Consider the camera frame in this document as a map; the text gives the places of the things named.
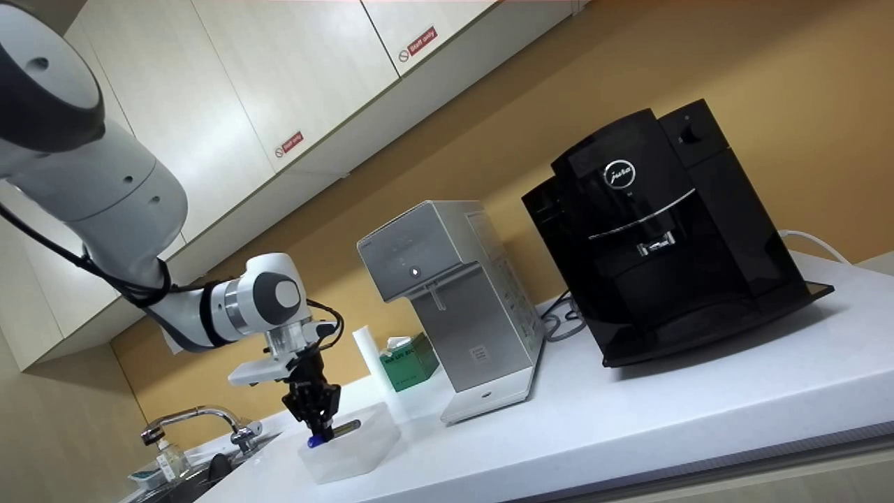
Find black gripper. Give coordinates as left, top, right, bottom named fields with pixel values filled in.
left=282, top=346, right=344, bottom=441

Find white paper roll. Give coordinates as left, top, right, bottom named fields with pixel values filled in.
left=351, top=324, right=402, bottom=415

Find green tissue box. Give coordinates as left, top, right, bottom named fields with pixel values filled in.
left=377, top=334, right=443, bottom=395

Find chrome sink faucet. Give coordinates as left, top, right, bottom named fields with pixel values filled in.
left=137, top=404, right=272, bottom=460

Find steel sink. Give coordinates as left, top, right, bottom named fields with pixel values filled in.
left=124, top=446, right=247, bottom=503

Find clear soap bottle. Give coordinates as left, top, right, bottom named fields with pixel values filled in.
left=151, top=436, right=189, bottom=485

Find silver water dispenser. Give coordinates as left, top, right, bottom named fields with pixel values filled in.
left=356, top=200, right=548, bottom=429

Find red cabinet label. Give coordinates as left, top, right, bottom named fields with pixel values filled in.
left=272, top=128, right=309, bottom=163
left=397, top=25, right=443, bottom=66

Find black coffee machine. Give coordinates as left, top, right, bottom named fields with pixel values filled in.
left=520, top=99, right=837, bottom=370

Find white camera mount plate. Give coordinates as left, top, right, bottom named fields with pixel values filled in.
left=228, top=360, right=293, bottom=392

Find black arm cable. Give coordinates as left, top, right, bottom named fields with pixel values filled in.
left=0, top=205, right=351, bottom=356

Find black power cables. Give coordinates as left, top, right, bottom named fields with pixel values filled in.
left=536, top=288, right=592, bottom=345

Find beige wall cabinet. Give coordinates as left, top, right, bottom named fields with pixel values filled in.
left=0, top=0, right=595, bottom=374

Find white power cable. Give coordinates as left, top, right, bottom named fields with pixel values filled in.
left=778, top=226, right=855, bottom=268

